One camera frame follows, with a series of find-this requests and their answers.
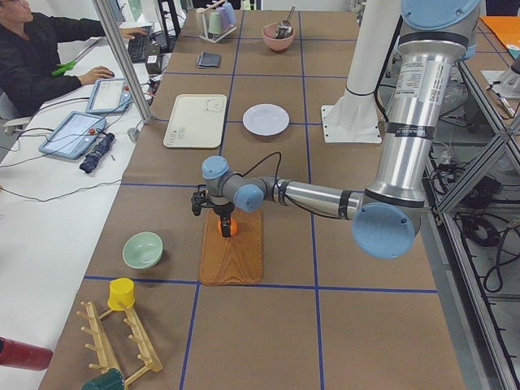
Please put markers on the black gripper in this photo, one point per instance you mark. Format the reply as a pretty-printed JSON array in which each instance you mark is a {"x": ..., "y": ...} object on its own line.
[{"x": 223, "y": 210}]

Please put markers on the orange fruit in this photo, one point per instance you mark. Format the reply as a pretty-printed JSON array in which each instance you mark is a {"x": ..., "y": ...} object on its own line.
[{"x": 233, "y": 228}]

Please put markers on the cream bear tray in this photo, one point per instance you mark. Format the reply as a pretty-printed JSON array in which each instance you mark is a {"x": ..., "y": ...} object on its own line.
[{"x": 196, "y": 121}]

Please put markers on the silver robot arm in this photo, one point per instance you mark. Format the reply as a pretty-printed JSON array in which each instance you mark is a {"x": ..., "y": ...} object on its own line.
[{"x": 404, "y": 53}]

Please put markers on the wooden cutting board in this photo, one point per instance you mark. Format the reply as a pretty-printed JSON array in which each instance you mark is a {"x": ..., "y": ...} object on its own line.
[{"x": 233, "y": 260}]

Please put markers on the green ceramic bowl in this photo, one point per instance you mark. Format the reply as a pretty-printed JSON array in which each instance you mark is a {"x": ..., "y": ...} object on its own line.
[{"x": 143, "y": 250}]

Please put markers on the white round plate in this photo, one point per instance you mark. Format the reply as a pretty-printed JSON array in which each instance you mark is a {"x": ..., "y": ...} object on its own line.
[{"x": 265, "y": 119}]

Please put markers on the yellow cup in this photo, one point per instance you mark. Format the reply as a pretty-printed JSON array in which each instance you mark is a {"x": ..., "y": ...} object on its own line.
[{"x": 121, "y": 294}]

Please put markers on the small metal cup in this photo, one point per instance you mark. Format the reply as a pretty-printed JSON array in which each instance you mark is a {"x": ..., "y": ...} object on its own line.
[{"x": 133, "y": 134}]

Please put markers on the folded dark blue umbrella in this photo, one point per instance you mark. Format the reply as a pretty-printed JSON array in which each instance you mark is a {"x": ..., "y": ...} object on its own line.
[{"x": 92, "y": 159}]

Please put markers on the grey folded cloth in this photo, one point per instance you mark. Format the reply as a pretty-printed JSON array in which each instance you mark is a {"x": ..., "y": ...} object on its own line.
[{"x": 208, "y": 60}]

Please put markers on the upper teach pendant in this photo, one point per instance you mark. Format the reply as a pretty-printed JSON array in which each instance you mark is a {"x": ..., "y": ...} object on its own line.
[{"x": 109, "y": 96}]

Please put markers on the teach pendant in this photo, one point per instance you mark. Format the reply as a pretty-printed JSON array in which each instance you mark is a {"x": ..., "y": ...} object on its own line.
[
  {"x": 109, "y": 96},
  {"x": 73, "y": 137}
]

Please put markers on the lower teach pendant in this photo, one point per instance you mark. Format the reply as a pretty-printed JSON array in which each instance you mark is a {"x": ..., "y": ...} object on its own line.
[{"x": 73, "y": 137}]

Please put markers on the wooden cup rack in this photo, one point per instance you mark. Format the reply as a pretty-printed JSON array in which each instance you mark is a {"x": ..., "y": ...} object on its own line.
[{"x": 119, "y": 342}]

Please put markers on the black keyboard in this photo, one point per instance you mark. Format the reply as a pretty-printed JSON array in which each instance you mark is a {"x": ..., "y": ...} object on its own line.
[{"x": 138, "y": 46}]

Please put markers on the dark green cup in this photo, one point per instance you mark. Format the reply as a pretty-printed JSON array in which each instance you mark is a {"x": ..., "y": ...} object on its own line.
[{"x": 110, "y": 380}]

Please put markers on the pink bowl with ice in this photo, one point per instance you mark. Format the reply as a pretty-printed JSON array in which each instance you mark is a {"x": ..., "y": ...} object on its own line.
[{"x": 275, "y": 41}]

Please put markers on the metal scoop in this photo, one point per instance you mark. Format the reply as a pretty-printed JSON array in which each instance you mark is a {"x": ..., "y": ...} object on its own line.
[{"x": 284, "y": 27}]

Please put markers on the green pastel cup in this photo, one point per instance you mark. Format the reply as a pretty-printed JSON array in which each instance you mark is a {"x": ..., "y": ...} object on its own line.
[{"x": 214, "y": 26}]

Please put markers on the purple pastel cup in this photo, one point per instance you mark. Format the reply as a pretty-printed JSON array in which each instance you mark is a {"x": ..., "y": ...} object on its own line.
[{"x": 225, "y": 20}]

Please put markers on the blue pastel cup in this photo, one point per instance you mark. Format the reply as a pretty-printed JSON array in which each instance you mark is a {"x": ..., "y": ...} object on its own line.
[{"x": 229, "y": 12}]

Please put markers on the red bottle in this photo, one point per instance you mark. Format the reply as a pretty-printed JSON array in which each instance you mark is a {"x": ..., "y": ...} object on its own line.
[{"x": 20, "y": 355}]

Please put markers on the seated person in black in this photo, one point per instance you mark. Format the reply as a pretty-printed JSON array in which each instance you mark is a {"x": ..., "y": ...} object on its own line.
[{"x": 29, "y": 55}]

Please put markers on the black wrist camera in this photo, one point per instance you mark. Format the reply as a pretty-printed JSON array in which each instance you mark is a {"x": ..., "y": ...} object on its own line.
[{"x": 199, "y": 200}]

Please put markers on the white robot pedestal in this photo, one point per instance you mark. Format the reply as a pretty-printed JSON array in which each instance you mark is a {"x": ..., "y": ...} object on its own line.
[{"x": 354, "y": 117}]

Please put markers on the white wire cup rack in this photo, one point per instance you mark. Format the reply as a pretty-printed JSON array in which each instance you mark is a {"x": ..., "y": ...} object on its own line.
[{"x": 202, "y": 16}]

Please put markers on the aluminium frame post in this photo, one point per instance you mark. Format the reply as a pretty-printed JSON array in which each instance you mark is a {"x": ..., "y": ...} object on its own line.
[{"x": 119, "y": 50}]

